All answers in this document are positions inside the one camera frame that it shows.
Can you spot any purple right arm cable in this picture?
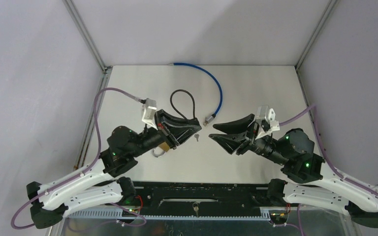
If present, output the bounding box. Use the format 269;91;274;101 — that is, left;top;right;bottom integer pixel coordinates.
279;103;378;236

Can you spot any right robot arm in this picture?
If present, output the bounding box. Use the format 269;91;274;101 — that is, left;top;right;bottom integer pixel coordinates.
210;110;378;228

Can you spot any padlock key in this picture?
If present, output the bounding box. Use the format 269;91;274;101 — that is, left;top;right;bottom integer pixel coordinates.
192;202;199;217

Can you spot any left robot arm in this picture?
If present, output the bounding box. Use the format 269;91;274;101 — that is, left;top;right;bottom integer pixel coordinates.
27;110;202;229

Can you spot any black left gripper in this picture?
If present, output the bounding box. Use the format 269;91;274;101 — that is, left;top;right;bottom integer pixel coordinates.
129;109;201;157

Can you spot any black cable lock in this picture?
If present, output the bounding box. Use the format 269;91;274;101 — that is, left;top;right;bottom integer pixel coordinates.
169;89;196;120

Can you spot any brass padlock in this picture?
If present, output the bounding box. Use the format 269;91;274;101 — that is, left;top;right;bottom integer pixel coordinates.
151;142;170;158

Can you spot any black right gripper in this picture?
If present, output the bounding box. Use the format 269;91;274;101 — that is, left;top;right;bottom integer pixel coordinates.
207;114;286;165

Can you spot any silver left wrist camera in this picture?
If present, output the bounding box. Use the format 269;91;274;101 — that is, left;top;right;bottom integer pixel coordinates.
142;98;157;129

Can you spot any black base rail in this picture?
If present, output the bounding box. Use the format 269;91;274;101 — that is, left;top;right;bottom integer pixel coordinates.
118;181;292;219

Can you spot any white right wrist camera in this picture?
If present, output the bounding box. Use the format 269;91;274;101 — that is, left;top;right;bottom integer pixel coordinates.
255;105;280;139

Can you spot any blue cable lock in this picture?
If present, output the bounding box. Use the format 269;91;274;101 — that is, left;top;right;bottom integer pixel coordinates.
168;62;224;127

